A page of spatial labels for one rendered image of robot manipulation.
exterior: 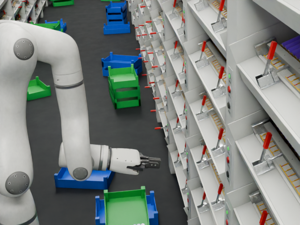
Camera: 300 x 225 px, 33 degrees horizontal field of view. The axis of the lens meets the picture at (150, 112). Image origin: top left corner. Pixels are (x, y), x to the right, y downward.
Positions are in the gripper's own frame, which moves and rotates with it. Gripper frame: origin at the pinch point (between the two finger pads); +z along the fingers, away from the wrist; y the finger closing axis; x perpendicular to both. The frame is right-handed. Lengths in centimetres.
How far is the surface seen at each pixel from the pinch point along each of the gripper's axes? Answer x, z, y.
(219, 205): -5.9, 21.1, 13.3
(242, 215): 11.4, 16.2, 44.2
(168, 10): 32, 12, -100
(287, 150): 37, 17, 56
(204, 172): -7.4, 21.1, -10.3
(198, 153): -7.2, 21.4, -24.4
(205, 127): 11.7, 16.7, -7.3
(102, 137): -69, -8, -155
